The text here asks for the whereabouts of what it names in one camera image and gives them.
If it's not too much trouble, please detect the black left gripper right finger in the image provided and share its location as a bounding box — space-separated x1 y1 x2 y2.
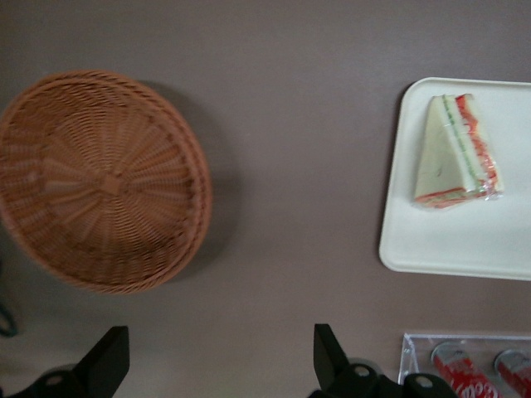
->
305 323 455 398

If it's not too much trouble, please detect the round brown wicker basket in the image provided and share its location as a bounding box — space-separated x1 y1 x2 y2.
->
0 69 214 296

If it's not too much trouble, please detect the red cola bottle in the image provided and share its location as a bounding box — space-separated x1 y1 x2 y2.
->
430 342 505 398
493 347 531 398

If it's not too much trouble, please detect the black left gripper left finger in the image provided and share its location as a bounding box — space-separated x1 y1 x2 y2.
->
12 325 130 398

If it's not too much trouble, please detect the beige plastic tray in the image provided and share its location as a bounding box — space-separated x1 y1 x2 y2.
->
378 77 531 282

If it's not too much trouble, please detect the clear acrylic bottle rack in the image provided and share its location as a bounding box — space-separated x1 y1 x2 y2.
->
397 331 531 398

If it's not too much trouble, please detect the triangle sandwich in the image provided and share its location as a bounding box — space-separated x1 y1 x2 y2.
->
412 93 507 210

